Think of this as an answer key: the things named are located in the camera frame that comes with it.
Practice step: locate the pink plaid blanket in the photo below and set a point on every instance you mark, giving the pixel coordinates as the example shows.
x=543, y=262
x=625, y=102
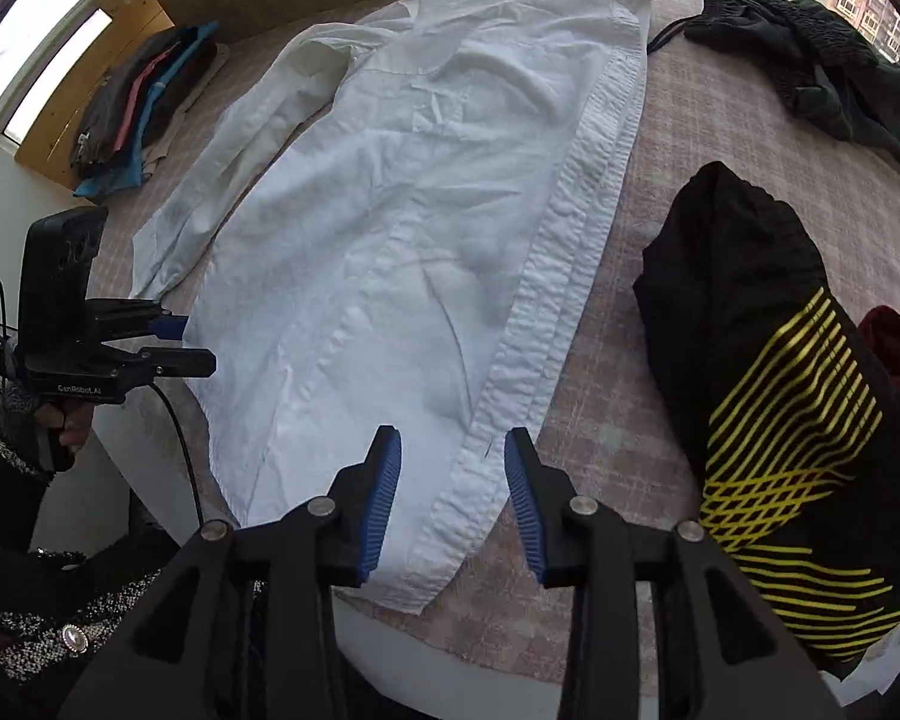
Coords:
x=615, y=390

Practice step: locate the black yellow striped garment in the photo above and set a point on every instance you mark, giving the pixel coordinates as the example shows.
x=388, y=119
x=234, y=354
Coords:
x=765, y=360

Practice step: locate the stack of folded clothes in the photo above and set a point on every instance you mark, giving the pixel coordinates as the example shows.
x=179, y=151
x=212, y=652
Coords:
x=187, y=67
x=150, y=127

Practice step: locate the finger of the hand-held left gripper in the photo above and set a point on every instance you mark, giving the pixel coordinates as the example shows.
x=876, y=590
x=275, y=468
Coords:
x=187, y=361
x=169, y=326

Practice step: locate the pine plank panel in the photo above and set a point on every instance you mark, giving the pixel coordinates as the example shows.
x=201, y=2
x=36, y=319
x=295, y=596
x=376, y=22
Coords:
x=82, y=75

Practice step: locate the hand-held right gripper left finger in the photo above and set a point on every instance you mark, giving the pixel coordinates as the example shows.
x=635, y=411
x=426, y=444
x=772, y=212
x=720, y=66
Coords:
x=382, y=502

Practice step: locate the person's left hand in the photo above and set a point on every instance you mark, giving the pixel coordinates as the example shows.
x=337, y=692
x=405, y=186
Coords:
x=71, y=427

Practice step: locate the person's left forearm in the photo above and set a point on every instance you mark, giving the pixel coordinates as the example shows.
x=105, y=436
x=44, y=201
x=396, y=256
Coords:
x=0, y=480

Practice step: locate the white framed window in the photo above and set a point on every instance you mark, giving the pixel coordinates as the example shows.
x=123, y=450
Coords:
x=37, y=45

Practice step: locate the dark red garment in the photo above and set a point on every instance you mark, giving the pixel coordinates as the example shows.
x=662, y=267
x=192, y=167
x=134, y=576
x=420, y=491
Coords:
x=896, y=349

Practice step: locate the folded beige garment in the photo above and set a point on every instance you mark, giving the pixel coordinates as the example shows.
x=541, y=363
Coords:
x=176, y=135

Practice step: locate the folded pink garment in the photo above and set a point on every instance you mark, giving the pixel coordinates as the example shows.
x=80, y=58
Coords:
x=139, y=101

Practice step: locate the person's dark tweed jacket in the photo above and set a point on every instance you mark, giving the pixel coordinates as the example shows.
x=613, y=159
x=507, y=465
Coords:
x=60, y=615

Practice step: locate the white shirt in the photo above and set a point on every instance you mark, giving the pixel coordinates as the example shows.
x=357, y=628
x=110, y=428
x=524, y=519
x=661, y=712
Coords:
x=420, y=240

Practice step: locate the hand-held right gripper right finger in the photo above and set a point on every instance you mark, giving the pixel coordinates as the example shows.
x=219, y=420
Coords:
x=525, y=510

